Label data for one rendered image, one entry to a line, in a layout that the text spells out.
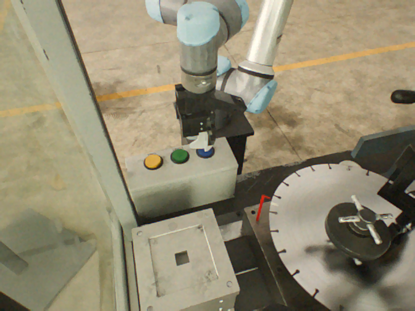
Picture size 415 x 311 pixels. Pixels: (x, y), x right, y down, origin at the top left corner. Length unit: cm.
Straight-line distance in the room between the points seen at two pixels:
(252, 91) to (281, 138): 127
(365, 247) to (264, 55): 56
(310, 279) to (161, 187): 38
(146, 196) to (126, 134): 145
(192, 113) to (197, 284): 35
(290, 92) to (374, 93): 67
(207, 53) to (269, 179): 50
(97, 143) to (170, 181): 28
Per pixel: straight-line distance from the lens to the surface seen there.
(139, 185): 73
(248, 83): 90
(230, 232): 81
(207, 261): 62
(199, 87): 60
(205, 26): 54
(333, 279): 60
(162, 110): 233
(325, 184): 70
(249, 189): 90
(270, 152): 204
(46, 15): 40
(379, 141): 80
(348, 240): 63
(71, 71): 42
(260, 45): 91
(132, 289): 74
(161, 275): 62
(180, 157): 76
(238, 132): 106
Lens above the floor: 148
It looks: 47 degrees down
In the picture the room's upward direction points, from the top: straight up
